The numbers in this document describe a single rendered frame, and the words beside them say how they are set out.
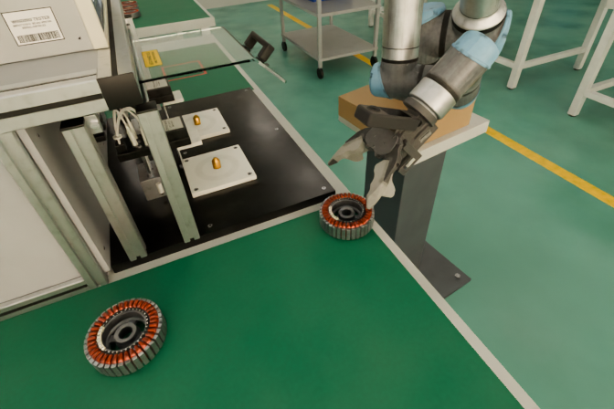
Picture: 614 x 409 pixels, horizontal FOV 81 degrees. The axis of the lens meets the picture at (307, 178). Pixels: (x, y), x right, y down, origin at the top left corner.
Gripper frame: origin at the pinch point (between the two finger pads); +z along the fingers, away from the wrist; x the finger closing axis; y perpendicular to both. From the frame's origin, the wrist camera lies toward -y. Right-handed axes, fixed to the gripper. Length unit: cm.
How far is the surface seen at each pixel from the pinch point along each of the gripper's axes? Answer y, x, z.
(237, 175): -5.0, 22.2, 16.8
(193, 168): -10.9, 30.1, 23.3
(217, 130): -4.2, 45.5, 16.0
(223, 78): 6, 89, 9
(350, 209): 7.2, 0.5, 3.7
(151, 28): -4, 185, 23
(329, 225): 2.7, -2.1, 8.0
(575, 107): 212, 82, -118
